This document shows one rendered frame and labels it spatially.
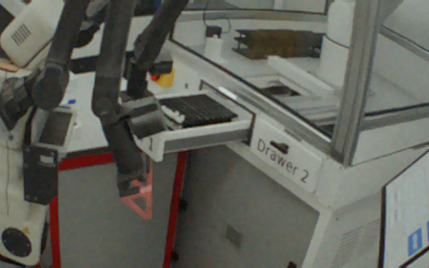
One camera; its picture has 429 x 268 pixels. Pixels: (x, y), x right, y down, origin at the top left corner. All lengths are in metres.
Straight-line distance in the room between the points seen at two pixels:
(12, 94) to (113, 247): 1.25
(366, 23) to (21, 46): 0.94
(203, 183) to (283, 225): 0.42
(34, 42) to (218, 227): 1.24
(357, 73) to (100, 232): 1.10
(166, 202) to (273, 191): 0.47
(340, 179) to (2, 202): 0.99
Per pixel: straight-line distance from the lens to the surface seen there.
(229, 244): 2.42
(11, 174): 1.66
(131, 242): 2.52
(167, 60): 1.99
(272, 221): 2.22
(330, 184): 1.98
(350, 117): 1.89
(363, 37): 1.82
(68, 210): 2.30
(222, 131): 2.16
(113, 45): 1.30
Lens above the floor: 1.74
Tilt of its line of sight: 24 degrees down
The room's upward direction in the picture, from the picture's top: 10 degrees clockwise
